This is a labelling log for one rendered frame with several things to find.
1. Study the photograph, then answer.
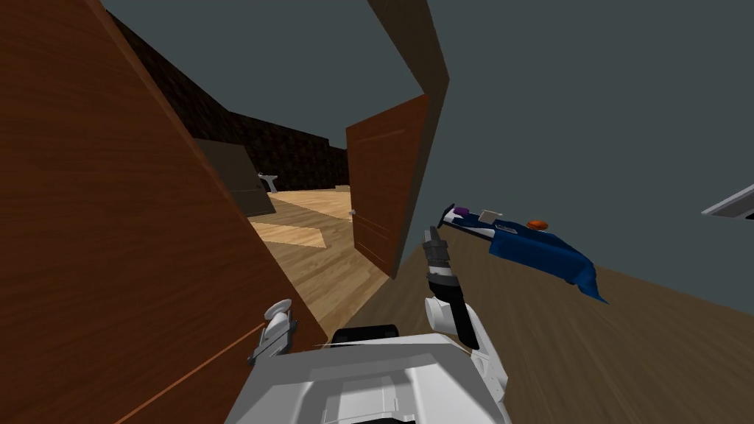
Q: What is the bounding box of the bed with blue blanket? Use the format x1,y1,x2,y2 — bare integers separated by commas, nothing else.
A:
440,202,609,305

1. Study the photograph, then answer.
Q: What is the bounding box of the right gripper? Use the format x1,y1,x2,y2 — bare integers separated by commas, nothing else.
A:
422,226,453,269

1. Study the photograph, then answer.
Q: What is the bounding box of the dark brown cabinet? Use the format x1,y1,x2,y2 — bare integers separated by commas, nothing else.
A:
194,138,278,219

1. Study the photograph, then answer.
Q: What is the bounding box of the large brown wooden door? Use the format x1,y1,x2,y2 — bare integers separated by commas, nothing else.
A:
0,0,330,424

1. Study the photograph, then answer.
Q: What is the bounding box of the silver door handle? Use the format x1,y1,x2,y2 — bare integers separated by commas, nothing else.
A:
247,298,299,367

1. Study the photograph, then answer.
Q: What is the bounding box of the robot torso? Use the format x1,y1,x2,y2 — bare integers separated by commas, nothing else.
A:
223,323,512,424

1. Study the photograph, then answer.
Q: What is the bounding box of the brown panelled door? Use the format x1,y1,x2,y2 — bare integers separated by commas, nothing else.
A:
345,93,431,280

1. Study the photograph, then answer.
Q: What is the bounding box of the white flat panel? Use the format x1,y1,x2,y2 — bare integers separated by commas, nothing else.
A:
700,184,754,222

